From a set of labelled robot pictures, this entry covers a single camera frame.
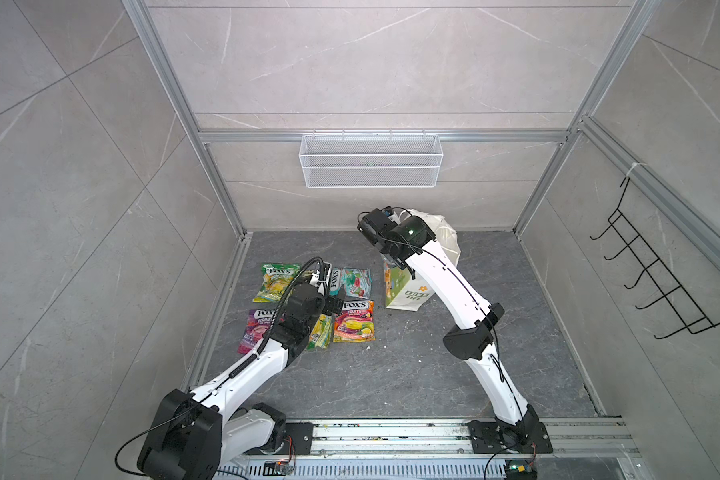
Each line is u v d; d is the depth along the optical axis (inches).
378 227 24.0
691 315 23.7
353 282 39.7
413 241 21.4
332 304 29.1
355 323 36.1
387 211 28.2
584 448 28.8
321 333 35.0
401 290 33.1
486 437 28.7
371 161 39.7
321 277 27.0
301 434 28.8
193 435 15.8
